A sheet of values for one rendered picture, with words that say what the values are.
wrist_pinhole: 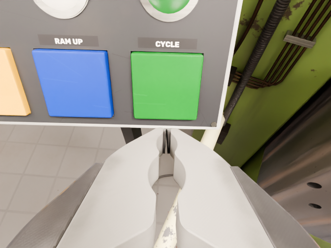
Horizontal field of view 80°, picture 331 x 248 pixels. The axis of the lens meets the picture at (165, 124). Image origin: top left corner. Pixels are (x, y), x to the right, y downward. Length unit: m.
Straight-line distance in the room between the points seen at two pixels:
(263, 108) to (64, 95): 0.53
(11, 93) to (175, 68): 0.18
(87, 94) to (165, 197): 1.01
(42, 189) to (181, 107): 1.22
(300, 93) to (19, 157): 1.47
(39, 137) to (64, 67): 1.32
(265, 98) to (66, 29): 0.51
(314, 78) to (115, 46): 0.45
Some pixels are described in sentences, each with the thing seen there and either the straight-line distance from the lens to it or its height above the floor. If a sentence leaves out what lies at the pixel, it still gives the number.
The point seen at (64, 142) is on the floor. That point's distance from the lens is 1.45.
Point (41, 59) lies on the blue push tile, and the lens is 0.25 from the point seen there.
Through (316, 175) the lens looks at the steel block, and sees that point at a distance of 0.49.
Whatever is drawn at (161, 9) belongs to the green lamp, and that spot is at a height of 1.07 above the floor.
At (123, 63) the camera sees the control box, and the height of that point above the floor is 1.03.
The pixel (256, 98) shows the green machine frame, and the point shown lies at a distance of 0.62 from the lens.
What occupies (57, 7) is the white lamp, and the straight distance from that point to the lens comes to 0.24.
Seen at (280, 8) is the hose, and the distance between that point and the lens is 0.45.
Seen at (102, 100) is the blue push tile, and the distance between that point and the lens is 0.24.
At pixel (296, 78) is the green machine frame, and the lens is 0.56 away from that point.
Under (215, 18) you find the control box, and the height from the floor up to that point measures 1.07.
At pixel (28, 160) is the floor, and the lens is 1.50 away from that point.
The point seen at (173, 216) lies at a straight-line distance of 0.54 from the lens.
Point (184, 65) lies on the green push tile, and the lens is 0.21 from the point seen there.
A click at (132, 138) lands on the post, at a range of 0.56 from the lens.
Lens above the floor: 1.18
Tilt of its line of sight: 58 degrees down
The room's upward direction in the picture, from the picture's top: 2 degrees clockwise
